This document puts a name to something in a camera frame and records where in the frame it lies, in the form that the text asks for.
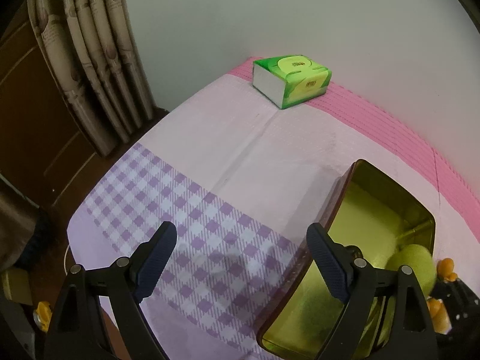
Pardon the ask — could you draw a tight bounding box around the orange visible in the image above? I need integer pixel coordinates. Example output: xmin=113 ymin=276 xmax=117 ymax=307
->
xmin=437 ymin=258 xmax=458 ymax=282

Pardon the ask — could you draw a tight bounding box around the dark brown wooden cabinet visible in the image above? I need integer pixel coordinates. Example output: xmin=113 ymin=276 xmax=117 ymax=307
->
xmin=0 ymin=3 xmax=170 ymax=211

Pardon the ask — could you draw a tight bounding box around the pink and purple checked tablecloth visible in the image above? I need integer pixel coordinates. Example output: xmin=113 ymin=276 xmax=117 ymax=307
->
xmin=67 ymin=62 xmax=479 ymax=359

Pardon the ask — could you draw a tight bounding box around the green tissue pack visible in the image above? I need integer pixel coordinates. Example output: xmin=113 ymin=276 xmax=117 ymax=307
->
xmin=252 ymin=55 xmax=332 ymax=110

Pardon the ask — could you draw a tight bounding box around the beige patterned curtain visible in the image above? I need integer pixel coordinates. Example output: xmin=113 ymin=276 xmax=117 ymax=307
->
xmin=27 ymin=0 xmax=155 ymax=156

